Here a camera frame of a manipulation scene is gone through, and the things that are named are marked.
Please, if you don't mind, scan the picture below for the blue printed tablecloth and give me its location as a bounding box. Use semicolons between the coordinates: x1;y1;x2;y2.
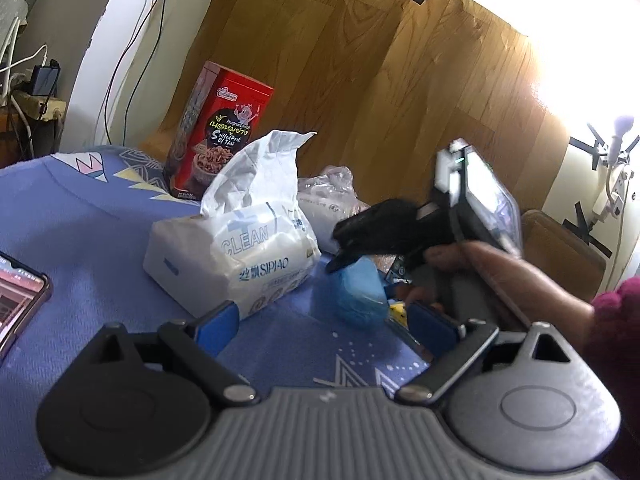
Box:
0;144;501;441

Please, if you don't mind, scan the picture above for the black tape cross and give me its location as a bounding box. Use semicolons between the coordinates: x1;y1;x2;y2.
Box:
562;201;614;259

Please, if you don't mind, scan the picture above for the blue face mask pack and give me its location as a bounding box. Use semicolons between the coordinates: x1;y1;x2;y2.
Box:
330;255;390;328

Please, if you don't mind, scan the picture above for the white power strip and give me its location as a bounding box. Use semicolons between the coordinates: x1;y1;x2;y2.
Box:
592;155;632;222

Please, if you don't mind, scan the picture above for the black charger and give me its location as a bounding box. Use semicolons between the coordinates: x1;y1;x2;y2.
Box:
30;62;62;98

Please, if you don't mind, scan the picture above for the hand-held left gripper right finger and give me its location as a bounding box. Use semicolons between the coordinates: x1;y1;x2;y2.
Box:
395;301;588;408

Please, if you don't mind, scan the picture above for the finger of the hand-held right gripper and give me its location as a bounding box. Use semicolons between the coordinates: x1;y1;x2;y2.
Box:
332;198;435;252
326;245;418;274

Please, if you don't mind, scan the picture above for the beige power strip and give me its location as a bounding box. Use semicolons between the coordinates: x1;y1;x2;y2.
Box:
12;89;68;122

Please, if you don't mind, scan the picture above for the black wall cable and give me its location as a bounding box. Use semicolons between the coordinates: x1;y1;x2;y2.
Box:
102;0;173;147

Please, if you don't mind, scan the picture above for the crushed clear plastic bottle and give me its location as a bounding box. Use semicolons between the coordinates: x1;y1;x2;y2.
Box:
297;165;371;253

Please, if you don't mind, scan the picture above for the person's right forearm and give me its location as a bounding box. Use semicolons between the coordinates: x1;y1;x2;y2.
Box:
582;275;640;480

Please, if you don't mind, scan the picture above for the white gooseneck lamp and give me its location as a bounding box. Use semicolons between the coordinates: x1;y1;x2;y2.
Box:
604;115;637;157

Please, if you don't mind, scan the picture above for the smartphone with pink case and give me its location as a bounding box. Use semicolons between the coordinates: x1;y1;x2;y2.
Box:
0;251;53;366

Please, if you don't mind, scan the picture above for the yellow packet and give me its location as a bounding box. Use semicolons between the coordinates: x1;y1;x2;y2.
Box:
387;301;411;328

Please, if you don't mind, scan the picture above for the person's right hand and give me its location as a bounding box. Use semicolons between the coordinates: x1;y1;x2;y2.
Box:
404;240;596;348

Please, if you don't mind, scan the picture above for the wood-grain board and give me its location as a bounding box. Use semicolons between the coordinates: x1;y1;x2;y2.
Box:
137;0;571;241

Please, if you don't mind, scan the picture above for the red snack box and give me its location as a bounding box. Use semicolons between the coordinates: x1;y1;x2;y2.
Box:
162;60;275;200

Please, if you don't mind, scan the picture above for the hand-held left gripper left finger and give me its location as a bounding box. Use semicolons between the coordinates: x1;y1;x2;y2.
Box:
75;300;261;408

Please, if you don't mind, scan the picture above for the white tissue pack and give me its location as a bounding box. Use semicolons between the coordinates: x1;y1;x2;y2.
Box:
142;130;322;321

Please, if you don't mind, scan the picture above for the brown cushioned board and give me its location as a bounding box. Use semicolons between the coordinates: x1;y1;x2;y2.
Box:
520;209;623;303

